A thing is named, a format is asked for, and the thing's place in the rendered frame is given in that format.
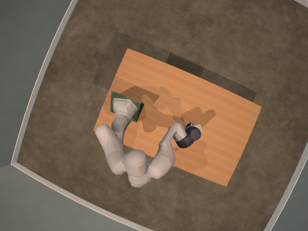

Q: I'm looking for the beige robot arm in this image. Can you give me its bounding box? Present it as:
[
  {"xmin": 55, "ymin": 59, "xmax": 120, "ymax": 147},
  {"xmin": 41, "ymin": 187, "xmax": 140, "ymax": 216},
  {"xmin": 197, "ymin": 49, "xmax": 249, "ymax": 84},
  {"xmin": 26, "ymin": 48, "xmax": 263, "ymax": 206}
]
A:
[{"xmin": 95, "ymin": 98, "xmax": 203, "ymax": 187}]

